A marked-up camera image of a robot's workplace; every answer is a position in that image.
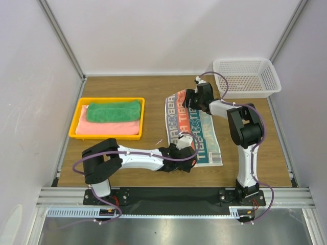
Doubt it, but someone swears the patterned white cloth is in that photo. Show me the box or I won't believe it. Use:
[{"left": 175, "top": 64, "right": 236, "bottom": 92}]
[{"left": 165, "top": 90, "right": 223, "bottom": 167}]

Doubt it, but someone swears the green towel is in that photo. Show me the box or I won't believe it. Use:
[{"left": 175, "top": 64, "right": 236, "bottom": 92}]
[{"left": 86, "top": 100, "right": 142, "bottom": 123}]

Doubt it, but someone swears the pink towel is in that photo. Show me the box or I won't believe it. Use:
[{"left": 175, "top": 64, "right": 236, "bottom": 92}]
[{"left": 75, "top": 105, "right": 140, "bottom": 135}]

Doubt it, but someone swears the yellow plastic tray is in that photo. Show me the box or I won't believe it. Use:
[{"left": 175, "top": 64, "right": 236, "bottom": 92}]
[{"left": 68, "top": 97, "right": 145, "bottom": 140}]

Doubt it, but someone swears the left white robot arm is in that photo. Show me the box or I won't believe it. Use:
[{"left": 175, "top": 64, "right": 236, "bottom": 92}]
[{"left": 82, "top": 136, "right": 197, "bottom": 204}]

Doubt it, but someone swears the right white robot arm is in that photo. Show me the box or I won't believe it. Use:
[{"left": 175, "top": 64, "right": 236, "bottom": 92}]
[{"left": 182, "top": 82, "right": 266, "bottom": 205}]

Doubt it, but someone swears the white plastic basket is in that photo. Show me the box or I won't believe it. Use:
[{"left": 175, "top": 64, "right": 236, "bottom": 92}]
[{"left": 213, "top": 58, "right": 282, "bottom": 99}]

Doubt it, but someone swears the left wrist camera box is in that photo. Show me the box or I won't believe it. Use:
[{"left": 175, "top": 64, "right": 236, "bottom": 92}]
[{"left": 176, "top": 134, "right": 193, "bottom": 150}]

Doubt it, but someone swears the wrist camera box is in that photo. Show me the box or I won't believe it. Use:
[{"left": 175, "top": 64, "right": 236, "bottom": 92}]
[
  {"left": 195, "top": 76, "right": 205, "bottom": 85},
  {"left": 176, "top": 134, "right": 193, "bottom": 150}
]

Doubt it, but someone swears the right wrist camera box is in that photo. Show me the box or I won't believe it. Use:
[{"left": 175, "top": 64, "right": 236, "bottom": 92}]
[{"left": 195, "top": 76, "right": 205, "bottom": 85}]

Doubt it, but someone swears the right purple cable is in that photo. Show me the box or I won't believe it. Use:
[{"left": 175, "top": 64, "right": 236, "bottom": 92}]
[{"left": 198, "top": 71, "right": 274, "bottom": 225}]

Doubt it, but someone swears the purple cable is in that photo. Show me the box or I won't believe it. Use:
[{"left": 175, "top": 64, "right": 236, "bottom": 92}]
[
  {"left": 198, "top": 71, "right": 274, "bottom": 225},
  {"left": 47, "top": 132, "right": 201, "bottom": 230}
]

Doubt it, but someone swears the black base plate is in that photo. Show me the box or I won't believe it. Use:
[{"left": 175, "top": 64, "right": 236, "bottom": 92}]
[{"left": 83, "top": 187, "right": 266, "bottom": 216}]

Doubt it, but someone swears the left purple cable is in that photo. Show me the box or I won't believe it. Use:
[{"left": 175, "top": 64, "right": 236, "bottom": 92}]
[{"left": 47, "top": 132, "right": 201, "bottom": 230}]

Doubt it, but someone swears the aluminium frame rail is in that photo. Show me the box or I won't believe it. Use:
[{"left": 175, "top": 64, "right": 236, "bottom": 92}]
[{"left": 37, "top": 187, "right": 315, "bottom": 208}]

